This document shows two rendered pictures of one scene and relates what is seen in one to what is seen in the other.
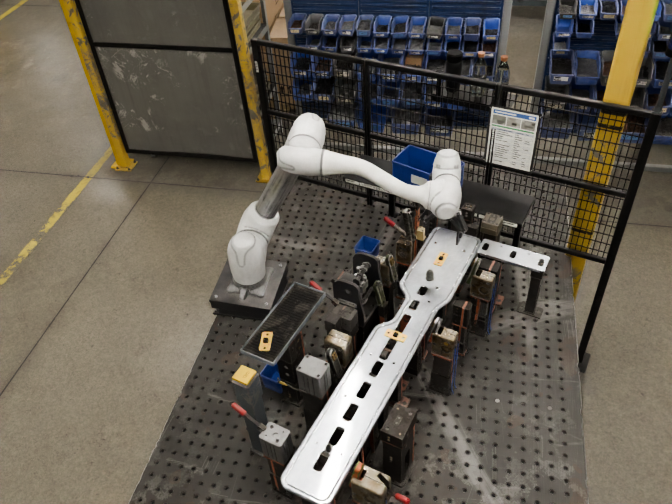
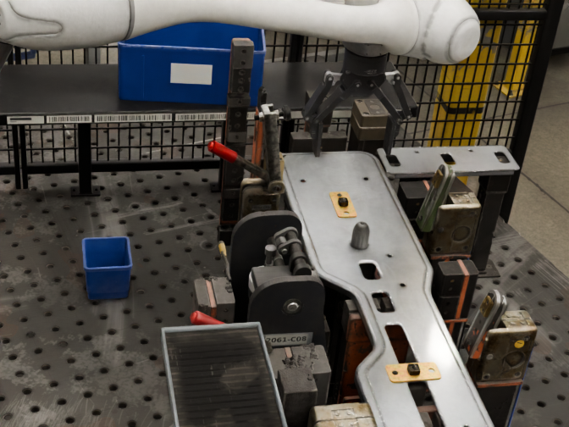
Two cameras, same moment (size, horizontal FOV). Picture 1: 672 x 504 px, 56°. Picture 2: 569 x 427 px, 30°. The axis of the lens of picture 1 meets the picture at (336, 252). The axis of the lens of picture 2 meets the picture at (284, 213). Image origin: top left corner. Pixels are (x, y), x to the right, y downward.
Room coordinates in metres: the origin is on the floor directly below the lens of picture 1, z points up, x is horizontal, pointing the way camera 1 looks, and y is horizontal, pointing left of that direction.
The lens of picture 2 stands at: (0.86, 0.86, 2.13)
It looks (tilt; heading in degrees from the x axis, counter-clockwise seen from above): 34 degrees down; 314
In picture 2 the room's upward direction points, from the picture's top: 6 degrees clockwise
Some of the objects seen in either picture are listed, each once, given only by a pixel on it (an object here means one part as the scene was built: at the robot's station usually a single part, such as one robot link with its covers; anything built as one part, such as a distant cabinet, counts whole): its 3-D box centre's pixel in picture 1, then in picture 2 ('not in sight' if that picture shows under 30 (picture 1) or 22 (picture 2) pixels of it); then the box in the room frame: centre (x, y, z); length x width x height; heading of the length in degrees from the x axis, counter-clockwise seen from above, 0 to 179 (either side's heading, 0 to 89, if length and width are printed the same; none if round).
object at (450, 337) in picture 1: (443, 361); (488, 396); (1.52, -0.38, 0.87); 0.12 x 0.09 x 0.35; 58
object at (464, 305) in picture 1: (460, 327); (444, 327); (1.70, -0.49, 0.84); 0.11 x 0.08 x 0.29; 58
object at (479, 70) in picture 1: (479, 73); not in sight; (2.55, -0.70, 1.53); 0.06 x 0.06 x 0.20
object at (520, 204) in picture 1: (435, 188); (209, 91); (2.43, -0.50, 1.02); 0.90 x 0.22 x 0.03; 58
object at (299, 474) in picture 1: (395, 340); (421, 383); (1.54, -0.20, 1.00); 1.38 x 0.22 x 0.02; 148
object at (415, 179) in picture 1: (427, 173); (191, 58); (2.45, -0.46, 1.10); 0.30 x 0.17 x 0.13; 51
